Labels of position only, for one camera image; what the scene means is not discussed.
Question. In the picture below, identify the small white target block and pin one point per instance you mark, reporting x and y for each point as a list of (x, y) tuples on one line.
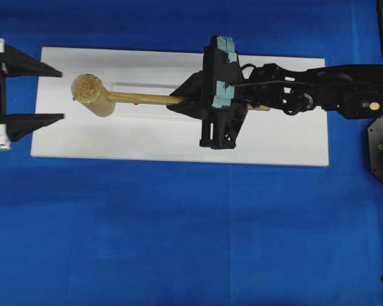
[(140, 102)]

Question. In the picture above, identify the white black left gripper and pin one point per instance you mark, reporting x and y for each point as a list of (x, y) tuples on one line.
[(14, 63)]

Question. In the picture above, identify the black teal wrist camera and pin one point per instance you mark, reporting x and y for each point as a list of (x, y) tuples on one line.
[(225, 71)]

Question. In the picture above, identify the large white foam board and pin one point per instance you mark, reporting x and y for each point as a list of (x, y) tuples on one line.
[(149, 132)]

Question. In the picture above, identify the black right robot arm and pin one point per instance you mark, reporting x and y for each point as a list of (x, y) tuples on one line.
[(355, 91)]

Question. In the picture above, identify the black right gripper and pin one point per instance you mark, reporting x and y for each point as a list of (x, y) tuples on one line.
[(220, 132)]

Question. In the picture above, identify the wooden mallet hammer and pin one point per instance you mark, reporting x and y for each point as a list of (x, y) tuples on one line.
[(90, 92)]

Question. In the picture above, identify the blue table cloth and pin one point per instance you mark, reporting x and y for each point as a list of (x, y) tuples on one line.
[(98, 232)]

